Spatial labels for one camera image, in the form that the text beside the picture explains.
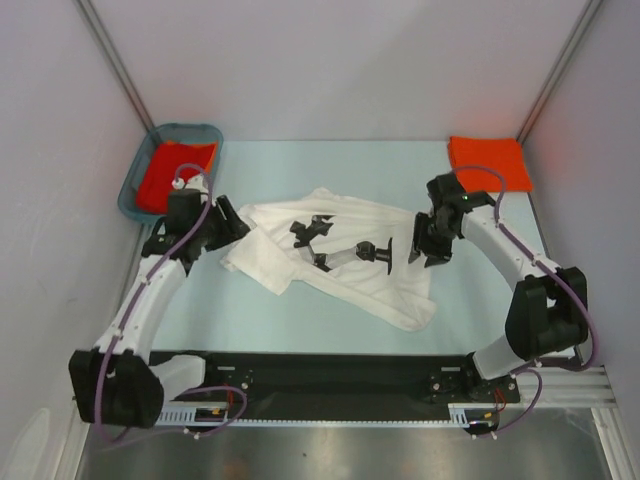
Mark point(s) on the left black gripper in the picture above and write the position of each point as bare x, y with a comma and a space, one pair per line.
233, 227

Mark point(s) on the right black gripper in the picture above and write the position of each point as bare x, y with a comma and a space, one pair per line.
438, 255

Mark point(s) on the white printed t shirt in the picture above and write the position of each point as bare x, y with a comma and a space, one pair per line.
352, 249

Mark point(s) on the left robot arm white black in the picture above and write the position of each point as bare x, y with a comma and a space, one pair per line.
114, 382

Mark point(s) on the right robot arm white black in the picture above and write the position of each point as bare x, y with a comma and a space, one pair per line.
548, 311

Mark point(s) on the orange t shirt in basket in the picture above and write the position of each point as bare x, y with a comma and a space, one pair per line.
202, 155

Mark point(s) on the red t shirt in basket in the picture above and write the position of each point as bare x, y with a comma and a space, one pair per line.
153, 192

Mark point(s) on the folded orange t shirt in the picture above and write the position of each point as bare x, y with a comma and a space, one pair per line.
471, 158

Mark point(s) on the teal plastic basket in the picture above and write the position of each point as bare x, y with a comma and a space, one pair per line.
185, 133

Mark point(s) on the slotted grey cable duct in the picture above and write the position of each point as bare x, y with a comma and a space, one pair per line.
435, 416

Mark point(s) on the aluminium front rail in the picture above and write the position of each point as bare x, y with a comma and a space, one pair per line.
555, 385

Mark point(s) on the left aluminium corner post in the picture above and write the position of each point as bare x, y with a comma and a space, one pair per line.
108, 49

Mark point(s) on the aluminium corner post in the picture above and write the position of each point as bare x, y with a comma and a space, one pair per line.
560, 66
108, 49

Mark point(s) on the right aluminium corner post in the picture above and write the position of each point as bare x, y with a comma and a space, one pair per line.
560, 66

